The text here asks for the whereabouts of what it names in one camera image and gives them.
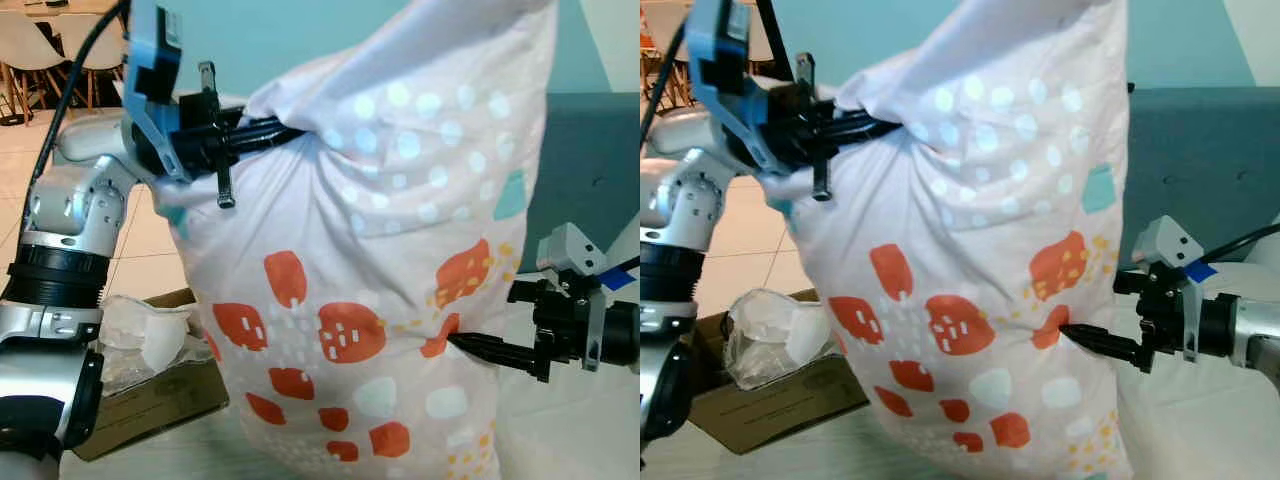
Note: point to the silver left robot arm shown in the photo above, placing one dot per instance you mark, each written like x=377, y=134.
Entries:
x=70, y=210
x=680, y=200

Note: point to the beige mattress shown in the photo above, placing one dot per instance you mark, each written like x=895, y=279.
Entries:
x=1200, y=430
x=570, y=430

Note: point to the pink patterned pillow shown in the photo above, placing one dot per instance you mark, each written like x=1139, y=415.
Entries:
x=980, y=250
x=350, y=250

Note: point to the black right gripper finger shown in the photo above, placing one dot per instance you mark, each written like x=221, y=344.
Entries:
x=1100, y=336
x=520, y=365
x=1122, y=356
x=490, y=345

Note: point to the brown cardboard box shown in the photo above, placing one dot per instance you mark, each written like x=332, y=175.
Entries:
x=780, y=400
x=150, y=410

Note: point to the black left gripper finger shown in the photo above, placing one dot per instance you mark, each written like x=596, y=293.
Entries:
x=262, y=141
x=870, y=116
x=265, y=124
x=862, y=132

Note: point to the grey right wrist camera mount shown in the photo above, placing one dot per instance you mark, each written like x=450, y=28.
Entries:
x=1165, y=242
x=572, y=248

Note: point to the blue upholstered headboard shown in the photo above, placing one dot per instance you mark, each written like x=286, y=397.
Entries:
x=1200, y=150
x=590, y=170

